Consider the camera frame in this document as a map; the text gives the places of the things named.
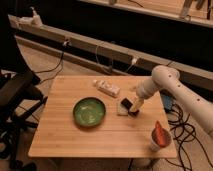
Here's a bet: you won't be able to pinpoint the white spray bottle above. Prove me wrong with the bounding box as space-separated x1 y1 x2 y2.
31 7 43 27

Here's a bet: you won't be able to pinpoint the white hanging cable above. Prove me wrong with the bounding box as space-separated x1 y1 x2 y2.
94 43 138 75

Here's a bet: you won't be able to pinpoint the blue box on floor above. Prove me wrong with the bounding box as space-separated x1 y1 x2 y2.
161 94 173 110

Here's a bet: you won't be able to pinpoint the black office chair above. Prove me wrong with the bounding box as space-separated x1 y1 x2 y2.
0 71 47 171

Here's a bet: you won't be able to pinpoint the black cable left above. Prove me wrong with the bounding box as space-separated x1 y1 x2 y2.
33 39 71 84

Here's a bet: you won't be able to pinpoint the black rectangular block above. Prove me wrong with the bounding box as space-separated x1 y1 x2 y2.
121 98 139 116

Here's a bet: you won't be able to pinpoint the green ceramic bowl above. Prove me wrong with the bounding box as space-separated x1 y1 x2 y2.
73 97 106 128

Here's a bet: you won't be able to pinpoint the black floor cables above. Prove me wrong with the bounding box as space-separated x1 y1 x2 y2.
165 103 213 171

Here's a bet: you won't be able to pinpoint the white sponge block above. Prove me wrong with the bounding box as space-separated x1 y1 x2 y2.
117 102 128 116

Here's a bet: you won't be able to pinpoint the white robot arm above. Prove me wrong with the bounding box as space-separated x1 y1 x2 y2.
130 65 213 139

